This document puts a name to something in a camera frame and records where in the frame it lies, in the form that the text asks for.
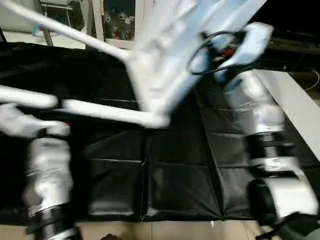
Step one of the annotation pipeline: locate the white glass door cabinet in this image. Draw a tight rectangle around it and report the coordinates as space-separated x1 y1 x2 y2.
92 0 151 51

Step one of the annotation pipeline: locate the black plastic mat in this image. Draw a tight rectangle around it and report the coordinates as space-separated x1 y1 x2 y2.
0 42 320 223

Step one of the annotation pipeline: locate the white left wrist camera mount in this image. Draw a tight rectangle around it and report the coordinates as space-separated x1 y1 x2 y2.
0 102 72 140

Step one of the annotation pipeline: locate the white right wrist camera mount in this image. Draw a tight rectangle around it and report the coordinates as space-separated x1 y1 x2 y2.
215 22 275 83

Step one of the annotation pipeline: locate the grey metal storage rack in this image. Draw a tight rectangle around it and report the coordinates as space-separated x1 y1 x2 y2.
40 0 87 34

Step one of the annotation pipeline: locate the teal small stool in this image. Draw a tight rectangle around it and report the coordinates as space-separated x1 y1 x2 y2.
31 24 43 37

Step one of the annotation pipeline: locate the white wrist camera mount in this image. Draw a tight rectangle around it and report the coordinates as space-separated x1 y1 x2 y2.
215 22 275 83
0 102 72 140

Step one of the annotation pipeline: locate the white plastic table top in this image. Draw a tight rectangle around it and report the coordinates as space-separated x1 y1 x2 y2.
127 0 268 117

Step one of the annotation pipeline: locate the white side board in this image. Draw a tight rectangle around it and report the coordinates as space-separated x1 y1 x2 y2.
255 69 320 146

